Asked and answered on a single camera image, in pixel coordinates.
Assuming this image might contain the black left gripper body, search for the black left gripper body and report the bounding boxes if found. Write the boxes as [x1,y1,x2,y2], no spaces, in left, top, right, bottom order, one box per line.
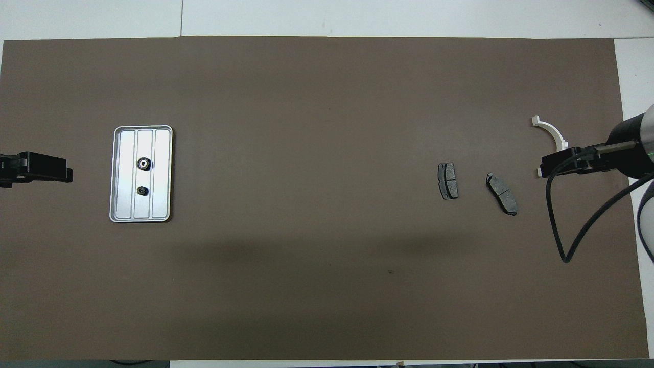
[0,153,26,188]

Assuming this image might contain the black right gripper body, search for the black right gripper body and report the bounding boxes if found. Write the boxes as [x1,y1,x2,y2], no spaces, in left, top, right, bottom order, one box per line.
[580,145,612,175]

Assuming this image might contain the silver metal tray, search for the silver metal tray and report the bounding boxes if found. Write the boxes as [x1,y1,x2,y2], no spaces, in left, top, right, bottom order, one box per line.
[109,125,174,223]

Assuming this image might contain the long dark brake pad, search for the long dark brake pad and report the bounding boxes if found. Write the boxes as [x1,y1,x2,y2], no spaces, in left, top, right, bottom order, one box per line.
[485,172,519,217]

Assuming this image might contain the short dark brake pad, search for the short dark brake pad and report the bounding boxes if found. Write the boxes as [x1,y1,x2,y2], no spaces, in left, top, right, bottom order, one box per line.
[437,162,459,200]

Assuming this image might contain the brown table mat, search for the brown table mat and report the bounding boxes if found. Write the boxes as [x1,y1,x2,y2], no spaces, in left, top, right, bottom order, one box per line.
[0,36,649,361]

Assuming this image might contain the white curved plastic bracket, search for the white curved plastic bracket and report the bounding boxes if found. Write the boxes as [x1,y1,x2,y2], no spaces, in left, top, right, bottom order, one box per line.
[531,116,569,178]

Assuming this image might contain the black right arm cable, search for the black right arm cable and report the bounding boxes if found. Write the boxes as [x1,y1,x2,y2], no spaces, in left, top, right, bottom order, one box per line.
[545,142,654,264]

